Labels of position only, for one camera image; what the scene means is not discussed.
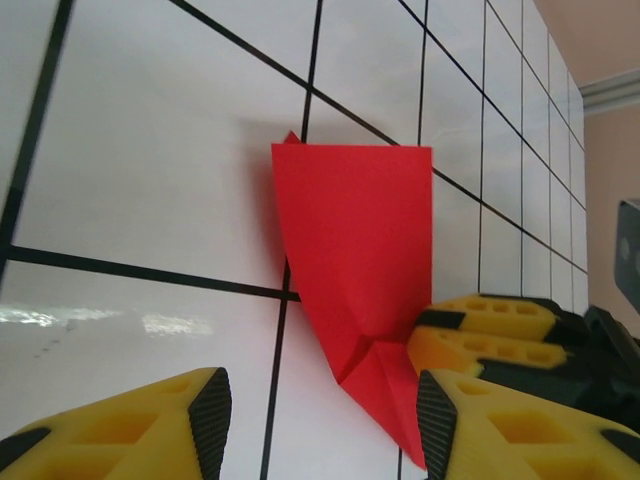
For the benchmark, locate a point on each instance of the aluminium side rail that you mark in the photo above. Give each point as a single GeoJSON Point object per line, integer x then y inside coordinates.
{"type": "Point", "coordinates": [610, 92]}

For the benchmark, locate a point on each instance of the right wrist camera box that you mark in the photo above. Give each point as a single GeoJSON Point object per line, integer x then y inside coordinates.
{"type": "Point", "coordinates": [629, 245]}

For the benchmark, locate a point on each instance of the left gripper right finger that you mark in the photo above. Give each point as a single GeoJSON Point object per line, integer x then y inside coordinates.
{"type": "Point", "coordinates": [525, 440]}

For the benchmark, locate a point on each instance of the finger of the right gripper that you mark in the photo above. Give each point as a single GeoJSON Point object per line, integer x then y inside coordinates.
{"type": "Point", "coordinates": [450, 350]}
{"type": "Point", "coordinates": [490, 315]}

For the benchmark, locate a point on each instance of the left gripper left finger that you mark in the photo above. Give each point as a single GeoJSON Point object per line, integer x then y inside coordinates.
{"type": "Point", "coordinates": [125, 440]}

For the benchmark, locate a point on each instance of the red square paper sheet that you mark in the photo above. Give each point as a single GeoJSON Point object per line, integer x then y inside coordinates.
{"type": "Point", "coordinates": [360, 225]}

